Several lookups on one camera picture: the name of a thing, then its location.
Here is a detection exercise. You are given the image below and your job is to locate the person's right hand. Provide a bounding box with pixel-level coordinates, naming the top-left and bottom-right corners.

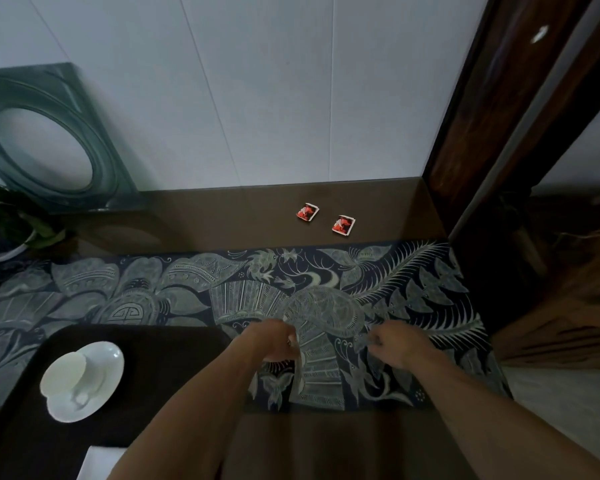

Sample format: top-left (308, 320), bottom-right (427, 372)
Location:
top-left (365, 320), bottom-right (441, 371)

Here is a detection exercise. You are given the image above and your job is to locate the person's left hand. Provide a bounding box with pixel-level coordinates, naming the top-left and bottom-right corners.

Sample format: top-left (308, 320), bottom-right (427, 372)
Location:
top-left (239, 318), bottom-right (301, 365)

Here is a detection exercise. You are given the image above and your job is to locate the dark brown tray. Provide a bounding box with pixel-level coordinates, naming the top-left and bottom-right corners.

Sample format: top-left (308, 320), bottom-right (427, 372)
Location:
top-left (0, 323), bottom-right (236, 480)

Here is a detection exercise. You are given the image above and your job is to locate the white saucer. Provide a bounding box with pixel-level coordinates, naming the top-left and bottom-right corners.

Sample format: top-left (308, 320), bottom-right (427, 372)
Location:
top-left (45, 341), bottom-right (126, 424)

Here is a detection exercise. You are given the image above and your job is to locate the white napkin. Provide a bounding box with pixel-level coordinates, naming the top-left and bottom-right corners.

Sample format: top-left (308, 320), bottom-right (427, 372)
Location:
top-left (76, 446), bottom-right (129, 480)

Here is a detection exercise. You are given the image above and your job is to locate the white cup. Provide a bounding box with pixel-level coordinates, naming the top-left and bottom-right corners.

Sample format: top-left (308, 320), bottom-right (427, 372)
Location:
top-left (39, 350), bottom-right (106, 408)

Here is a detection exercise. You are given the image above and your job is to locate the person's right forearm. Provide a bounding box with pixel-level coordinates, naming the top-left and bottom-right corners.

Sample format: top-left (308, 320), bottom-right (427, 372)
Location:
top-left (415, 349), bottom-right (600, 480)

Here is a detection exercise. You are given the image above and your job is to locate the person's left forearm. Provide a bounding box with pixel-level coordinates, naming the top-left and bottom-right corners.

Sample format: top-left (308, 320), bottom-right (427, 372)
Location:
top-left (107, 337), bottom-right (281, 480)

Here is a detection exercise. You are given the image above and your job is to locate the dark patterned table runner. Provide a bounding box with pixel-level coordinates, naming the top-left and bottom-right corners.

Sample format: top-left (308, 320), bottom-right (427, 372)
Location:
top-left (0, 239), bottom-right (513, 413)

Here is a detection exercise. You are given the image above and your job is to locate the wooden shelf cabinet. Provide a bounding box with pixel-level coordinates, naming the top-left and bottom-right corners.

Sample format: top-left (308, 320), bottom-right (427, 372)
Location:
top-left (449, 44), bottom-right (600, 371)

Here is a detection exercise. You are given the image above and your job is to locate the green glass panel round hole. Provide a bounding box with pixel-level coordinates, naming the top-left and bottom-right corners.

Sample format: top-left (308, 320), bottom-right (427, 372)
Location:
top-left (0, 62), bottom-right (143, 213)

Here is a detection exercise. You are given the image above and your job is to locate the white plant pot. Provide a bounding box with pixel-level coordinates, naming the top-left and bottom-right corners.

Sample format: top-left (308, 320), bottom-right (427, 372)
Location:
top-left (0, 229), bottom-right (39, 265)

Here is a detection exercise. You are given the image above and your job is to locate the green potted plant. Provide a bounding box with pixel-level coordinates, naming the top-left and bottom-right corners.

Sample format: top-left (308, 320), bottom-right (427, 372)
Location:
top-left (0, 179), bottom-right (69, 295)

